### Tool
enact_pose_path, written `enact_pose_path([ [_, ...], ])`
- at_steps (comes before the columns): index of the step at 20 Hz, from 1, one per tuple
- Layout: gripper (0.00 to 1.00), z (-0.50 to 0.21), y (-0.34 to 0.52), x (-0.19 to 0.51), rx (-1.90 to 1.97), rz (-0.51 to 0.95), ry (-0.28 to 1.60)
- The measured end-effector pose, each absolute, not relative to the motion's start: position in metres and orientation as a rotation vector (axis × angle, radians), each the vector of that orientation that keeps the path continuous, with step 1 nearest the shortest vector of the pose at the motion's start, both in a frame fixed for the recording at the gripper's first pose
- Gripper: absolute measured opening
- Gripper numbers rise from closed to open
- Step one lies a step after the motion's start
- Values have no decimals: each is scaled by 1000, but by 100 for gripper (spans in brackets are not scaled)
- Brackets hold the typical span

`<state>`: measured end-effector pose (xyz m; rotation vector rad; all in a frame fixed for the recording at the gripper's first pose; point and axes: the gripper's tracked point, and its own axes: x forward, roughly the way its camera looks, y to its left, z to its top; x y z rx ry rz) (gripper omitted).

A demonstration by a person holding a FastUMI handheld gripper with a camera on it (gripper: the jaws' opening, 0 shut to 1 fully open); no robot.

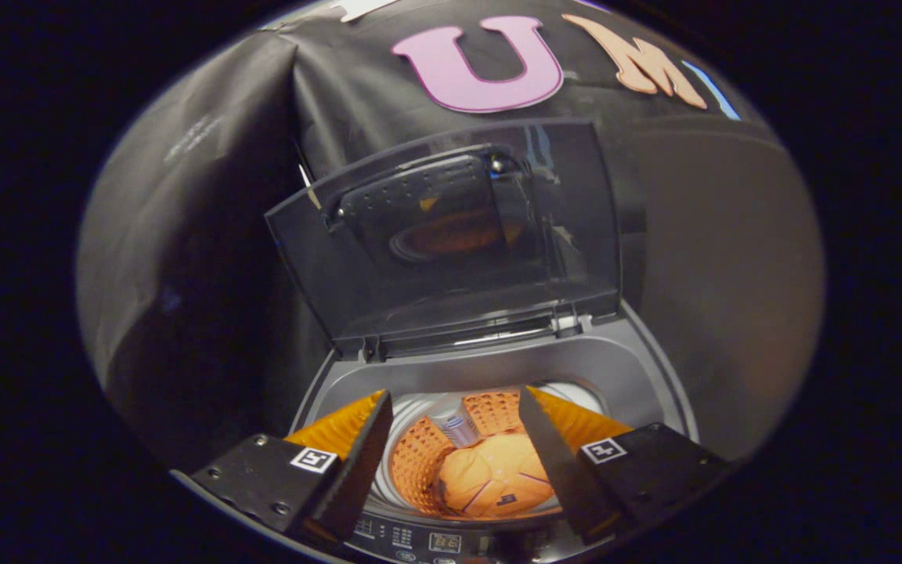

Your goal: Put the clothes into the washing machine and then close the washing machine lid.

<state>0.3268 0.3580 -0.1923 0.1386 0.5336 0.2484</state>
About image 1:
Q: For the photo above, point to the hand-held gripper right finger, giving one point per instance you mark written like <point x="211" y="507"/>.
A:
<point x="553" y="462"/>

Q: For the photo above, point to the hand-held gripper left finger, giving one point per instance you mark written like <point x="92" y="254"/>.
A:
<point x="361" y="462"/>

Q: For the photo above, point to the orange polo shirt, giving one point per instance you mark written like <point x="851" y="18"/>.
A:
<point x="490" y="478"/>

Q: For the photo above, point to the grey washing machine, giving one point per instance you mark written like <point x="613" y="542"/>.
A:
<point x="498" y="368"/>

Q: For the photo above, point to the black backdrop cloth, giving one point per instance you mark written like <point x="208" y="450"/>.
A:
<point x="185" y="235"/>

